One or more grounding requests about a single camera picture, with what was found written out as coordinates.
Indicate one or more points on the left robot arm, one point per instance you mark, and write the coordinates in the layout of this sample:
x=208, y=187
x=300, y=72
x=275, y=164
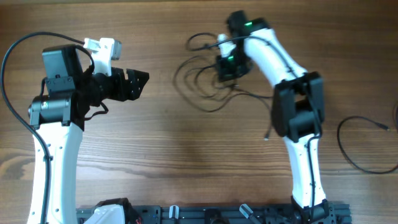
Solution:
x=59, y=120

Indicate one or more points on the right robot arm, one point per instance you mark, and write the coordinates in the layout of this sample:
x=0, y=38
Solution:
x=297, y=110

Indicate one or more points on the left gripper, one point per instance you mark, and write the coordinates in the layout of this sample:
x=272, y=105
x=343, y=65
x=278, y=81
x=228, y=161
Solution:
x=133, y=91

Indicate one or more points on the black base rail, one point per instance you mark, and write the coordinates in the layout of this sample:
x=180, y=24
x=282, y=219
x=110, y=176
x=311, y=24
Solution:
x=276, y=213

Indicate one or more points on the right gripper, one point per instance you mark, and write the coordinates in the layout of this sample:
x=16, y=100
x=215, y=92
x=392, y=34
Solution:
x=226, y=71

